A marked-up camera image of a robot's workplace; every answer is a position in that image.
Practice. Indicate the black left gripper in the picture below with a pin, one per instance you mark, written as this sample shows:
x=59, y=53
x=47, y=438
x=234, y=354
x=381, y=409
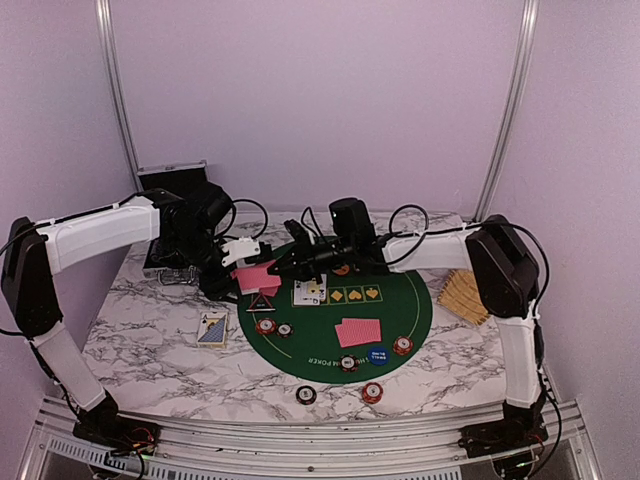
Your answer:
x=214, y=285

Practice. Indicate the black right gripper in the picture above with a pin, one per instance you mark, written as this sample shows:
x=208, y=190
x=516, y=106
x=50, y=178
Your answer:
x=306, y=264

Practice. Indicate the red backed card deck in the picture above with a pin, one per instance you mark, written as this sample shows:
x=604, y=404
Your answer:
x=256, y=277

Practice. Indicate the dealt red card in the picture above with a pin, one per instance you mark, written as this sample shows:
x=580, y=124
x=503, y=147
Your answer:
x=350, y=335
x=269, y=291

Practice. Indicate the red chip stack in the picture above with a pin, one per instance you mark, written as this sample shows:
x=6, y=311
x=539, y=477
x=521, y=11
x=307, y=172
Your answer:
x=403, y=345
x=266, y=326
x=372, y=393

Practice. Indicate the dark hundred chip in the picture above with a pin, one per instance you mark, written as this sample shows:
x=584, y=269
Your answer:
x=284, y=330

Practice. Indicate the dealt red card front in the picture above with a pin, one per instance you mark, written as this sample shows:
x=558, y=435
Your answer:
x=350, y=335

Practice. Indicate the dark chip stack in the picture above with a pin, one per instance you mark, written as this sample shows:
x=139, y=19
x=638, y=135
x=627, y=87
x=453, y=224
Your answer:
x=348, y=363
x=306, y=395

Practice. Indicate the blue small blind button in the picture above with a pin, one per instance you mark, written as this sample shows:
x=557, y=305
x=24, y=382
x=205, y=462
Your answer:
x=378, y=356

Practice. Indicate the red chip stack front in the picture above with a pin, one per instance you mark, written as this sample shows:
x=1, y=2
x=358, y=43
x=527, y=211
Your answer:
x=372, y=393

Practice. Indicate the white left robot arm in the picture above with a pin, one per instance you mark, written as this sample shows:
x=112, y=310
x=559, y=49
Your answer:
x=37, y=251

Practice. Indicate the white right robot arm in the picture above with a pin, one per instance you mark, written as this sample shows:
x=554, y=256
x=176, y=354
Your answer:
x=505, y=271

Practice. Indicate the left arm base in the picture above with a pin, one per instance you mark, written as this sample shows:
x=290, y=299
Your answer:
x=123, y=434

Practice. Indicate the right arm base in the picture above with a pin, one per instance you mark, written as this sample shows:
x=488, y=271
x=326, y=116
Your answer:
x=498, y=437

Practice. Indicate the blue card box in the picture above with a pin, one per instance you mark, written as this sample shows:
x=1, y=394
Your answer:
x=212, y=330

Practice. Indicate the triangular all in button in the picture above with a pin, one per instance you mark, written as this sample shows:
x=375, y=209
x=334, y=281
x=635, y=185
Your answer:
x=260, y=303

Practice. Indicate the round green poker mat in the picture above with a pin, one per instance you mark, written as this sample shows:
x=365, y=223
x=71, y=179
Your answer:
x=400, y=301

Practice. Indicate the aluminium poker case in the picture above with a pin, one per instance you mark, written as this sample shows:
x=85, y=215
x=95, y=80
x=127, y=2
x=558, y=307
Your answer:
x=177, y=181

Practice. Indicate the woven bamboo tray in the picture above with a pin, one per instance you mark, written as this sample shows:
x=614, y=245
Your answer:
x=460, y=296

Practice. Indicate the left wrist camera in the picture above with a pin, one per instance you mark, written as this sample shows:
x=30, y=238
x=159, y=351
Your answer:
x=240, y=249

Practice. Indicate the front aluminium rail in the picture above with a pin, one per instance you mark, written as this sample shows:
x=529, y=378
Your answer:
x=413, y=447

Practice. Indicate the left aluminium frame post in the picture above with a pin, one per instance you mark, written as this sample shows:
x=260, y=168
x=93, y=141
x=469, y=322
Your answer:
x=109, y=50

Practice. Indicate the aluminium frame post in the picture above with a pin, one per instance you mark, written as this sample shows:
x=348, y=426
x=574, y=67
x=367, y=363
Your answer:
x=109, y=50
x=515, y=93

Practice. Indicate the right aluminium frame post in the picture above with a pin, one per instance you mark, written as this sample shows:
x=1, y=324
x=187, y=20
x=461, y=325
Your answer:
x=515, y=93

